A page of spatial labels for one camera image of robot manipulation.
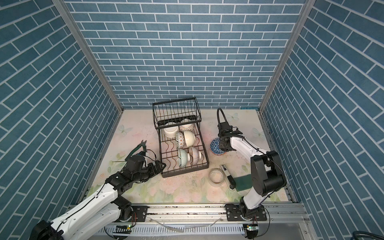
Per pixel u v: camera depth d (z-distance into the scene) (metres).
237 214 0.73
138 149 0.97
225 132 0.72
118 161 0.92
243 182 0.84
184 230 0.71
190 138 0.93
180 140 0.89
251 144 0.55
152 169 0.72
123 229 0.72
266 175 0.46
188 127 1.02
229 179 0.81
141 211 0.74
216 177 0.87
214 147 0.96
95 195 0.51
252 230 0.73
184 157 0.85
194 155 0.83
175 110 0.92
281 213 0.76
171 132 0.98
